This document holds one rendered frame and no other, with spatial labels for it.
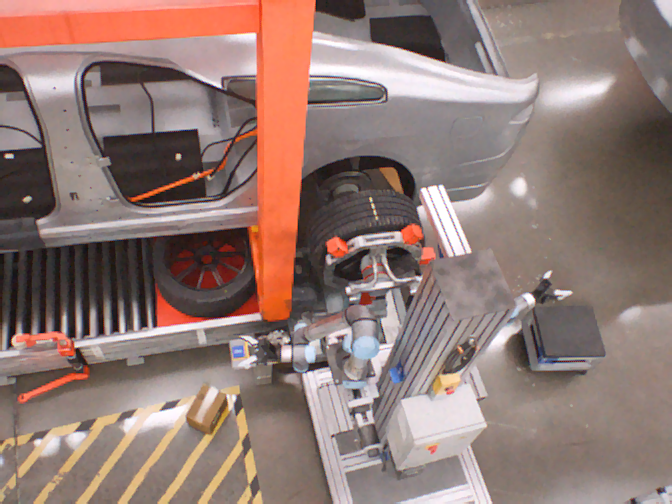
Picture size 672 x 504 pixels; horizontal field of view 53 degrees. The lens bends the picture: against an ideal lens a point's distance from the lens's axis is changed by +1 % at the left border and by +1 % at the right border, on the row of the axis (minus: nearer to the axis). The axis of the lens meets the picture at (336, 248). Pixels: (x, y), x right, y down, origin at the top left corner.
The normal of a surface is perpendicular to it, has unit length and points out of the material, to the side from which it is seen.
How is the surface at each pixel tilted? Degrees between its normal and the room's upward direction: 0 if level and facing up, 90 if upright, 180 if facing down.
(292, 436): 0
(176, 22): 90
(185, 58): 37
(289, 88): 90
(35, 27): 90
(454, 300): 0
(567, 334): 0
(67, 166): 87
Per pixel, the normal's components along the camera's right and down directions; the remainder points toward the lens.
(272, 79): 0.20, 0.85
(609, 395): 0.09, -0.51
